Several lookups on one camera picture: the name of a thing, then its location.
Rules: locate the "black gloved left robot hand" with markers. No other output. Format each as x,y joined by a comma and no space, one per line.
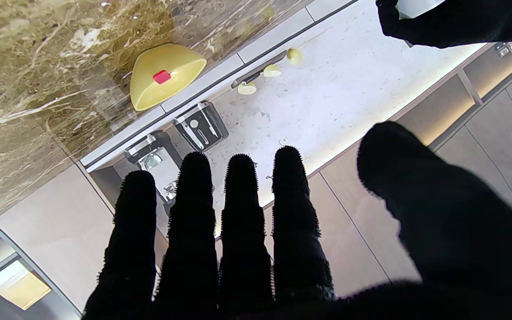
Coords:
460,20

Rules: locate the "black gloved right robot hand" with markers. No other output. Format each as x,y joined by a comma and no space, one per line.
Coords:
242,258

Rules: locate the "yellow plastic bowl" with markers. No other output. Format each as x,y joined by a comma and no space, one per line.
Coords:
167,84

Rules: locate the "black espresso machine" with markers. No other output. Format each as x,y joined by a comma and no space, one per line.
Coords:
156,164

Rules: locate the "black silver toaster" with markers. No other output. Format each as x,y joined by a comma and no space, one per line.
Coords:
200,126

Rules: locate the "yellow fruit piece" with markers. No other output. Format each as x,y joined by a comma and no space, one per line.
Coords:
272,70
294,55
247,88

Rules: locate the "brown tall cabinet panel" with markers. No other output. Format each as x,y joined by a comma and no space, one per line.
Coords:
56,231

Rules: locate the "beige cardboard box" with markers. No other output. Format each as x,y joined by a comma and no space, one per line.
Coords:
18,284

